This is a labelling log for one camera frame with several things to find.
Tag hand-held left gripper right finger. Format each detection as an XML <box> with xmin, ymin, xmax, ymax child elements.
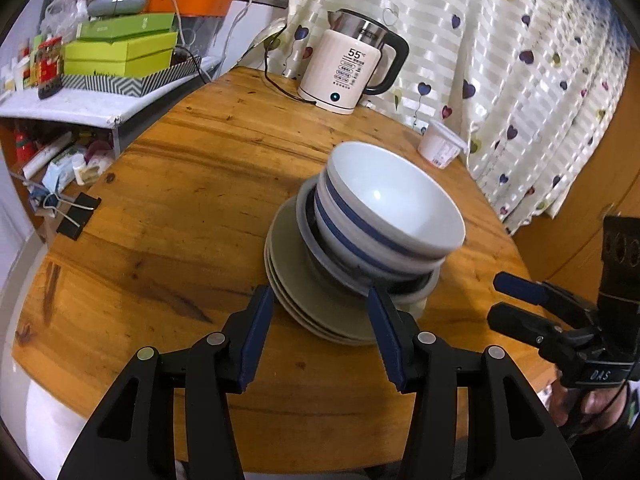
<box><xmin>367</xmin><ymin>287</ymin><xmax>583</xmax><ymax>480</ymax></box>

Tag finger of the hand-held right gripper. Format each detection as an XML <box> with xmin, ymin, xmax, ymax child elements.
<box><xmin>487</xmin><ymin>302</ymin><xmax>577</xmax><ymax>367</ymax></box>
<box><xmin>492</xmin><ymin>271</ymin><xmax>599</xmax><ymax>329</ymax></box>

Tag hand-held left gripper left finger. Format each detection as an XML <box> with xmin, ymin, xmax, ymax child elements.
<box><xmin>57</xmin><ymin>285</ymin><xmax>276</xmax><ymax>480</ymax></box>

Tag stainless steel bowl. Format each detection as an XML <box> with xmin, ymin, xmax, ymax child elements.
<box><xmin>295</xmin><ymin>172</ymin><xmax>443</xmax><ymax>306</ymax></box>

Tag white bowl with blue band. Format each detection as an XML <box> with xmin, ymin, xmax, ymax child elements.
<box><xmin>325</xmin><ymin>141</ymin><xmax>467</xmax><ymax>263</ymax></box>
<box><xmin>312</xmin><ymin>172</ymin><xmax>447</xmax><ymax>281</ymax></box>

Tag person's right hand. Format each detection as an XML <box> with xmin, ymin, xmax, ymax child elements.
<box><xmin>547</xmin><ymin>380</ymin><xmax>635</xmax><ymax>430</ymax></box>

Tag wooden cabinet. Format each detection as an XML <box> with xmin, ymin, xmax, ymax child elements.
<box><xmin>512</xmin><ymin>125</ymin><xmax>640</xmax><ymax>291</ymax></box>

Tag white plastic tub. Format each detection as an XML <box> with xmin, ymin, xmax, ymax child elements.
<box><xmin>417</xmin><ymin>119</ymin><xmax>467</xmax><ymax>171</ymax></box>

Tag black binder clip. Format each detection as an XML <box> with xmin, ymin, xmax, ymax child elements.
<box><xmin>42</xmin><ymin>192</ymin><xmax>102</xmax><ymax>242</ymax></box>

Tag cream curtain with heart print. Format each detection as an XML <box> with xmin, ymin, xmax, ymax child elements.
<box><xmin>262</xmin><ymin>0</ymin><xmax>633</xmax><ymax>236</ymax></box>

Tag white tissue packet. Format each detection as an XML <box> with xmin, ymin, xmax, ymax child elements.
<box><xmin>42</xmin><ymin>147</ymin><xmax>88</xmax><ymax>193</ymax></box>

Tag cream electric kettle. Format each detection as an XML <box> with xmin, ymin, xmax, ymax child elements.
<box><xmin>297</xmin><ymin>8</ymin><xmax>411</xmax><ymax>116</ymax></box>

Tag white paper roll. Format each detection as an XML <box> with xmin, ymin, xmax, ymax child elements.
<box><xmin>22</xmin><ymin>132</ymin><xmax>73</xmax><ymax>181</ymax></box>

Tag chevron patterned box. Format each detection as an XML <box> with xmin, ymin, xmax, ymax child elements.
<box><xmin>60</xmin><ymin>55</ymin><xmax>203</xmax><ymax>98</ymax></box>

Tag white shelf board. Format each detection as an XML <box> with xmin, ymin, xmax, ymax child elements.
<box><xmin>0</xmin><ymin>55</ymin><xmax>223</xmax><ymax>133</ymax></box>

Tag lime green box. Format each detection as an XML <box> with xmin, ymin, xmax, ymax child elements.
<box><xmin>62</xmin><ymin>31</ymin><xmax>180</xmax><ymax>78</ymax></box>

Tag dark green flat box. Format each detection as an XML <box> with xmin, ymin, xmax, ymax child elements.
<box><xmin>76</xmin><ymin>12</ymin><xmax>177</xmax><ymax>42</ymax></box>

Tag clear storage box orange lid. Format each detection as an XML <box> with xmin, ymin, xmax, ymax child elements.
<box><xmin>147</xmin><ymin>0</ymin><xmax>236</xmax><ymax>56</ymax></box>

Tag red printed can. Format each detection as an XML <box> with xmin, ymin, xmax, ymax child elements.
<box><xmin>36</xmin><ymin>39</ymin><xmax>65</xmax><ymax>101</ymax></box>

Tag row of small bottles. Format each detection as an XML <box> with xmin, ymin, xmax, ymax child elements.
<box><xmin>0</xmin><ymin>35</ymin><xmax>40</xmax><ymax>93</ymax></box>

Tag grey oval case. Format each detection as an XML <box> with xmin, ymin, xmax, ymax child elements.
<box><xmin>86</xmin><ymin>0</ymin><xmax>149</xmax><ymax>17</ymax></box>

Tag clear plastic bag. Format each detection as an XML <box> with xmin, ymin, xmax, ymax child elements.
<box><xmin>42</xmin><ymin>0</ymin><xmax>88</xmax><ymax>36</ymax></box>

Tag black kettle cable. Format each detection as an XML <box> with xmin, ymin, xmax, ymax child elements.
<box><xmin>262</xmin><ymin>35</ymin><xmax>318</xmax><ymax>107</ymax></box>

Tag white cable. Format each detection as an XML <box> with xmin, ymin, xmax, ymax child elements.
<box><xmin>167</xmin><ymin>0</ymin><xmax>188</xmax><ymax>48</ymax></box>

